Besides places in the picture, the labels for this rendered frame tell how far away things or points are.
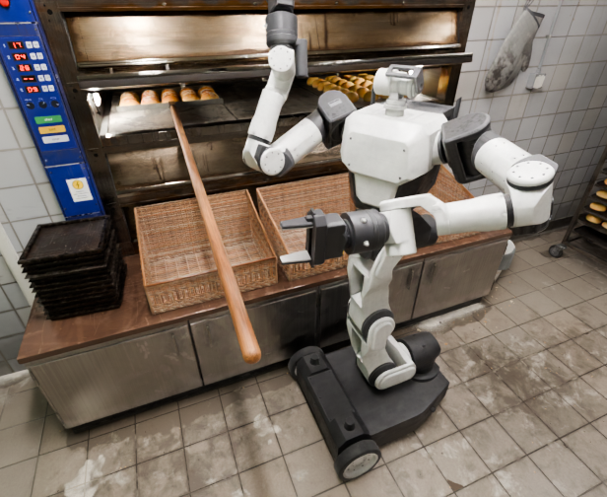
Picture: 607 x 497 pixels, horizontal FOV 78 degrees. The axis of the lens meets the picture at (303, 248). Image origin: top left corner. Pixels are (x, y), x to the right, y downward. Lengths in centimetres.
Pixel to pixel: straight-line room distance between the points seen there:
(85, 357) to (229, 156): 107
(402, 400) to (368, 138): 121
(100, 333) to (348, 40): 167
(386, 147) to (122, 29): 116
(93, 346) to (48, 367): 17
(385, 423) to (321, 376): 35
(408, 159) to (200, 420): 153
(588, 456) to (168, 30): 253
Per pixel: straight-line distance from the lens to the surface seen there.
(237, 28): 184
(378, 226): 76
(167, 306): 167
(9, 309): 232
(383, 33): 211
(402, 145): 104
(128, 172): 190
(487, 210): 80
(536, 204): 82
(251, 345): 64
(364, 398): 184
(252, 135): 110
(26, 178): 195
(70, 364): 178
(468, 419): 211
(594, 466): 224
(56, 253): 168
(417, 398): 189
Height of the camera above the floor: 167
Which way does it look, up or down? 34 degrees down
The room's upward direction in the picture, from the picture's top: straight up
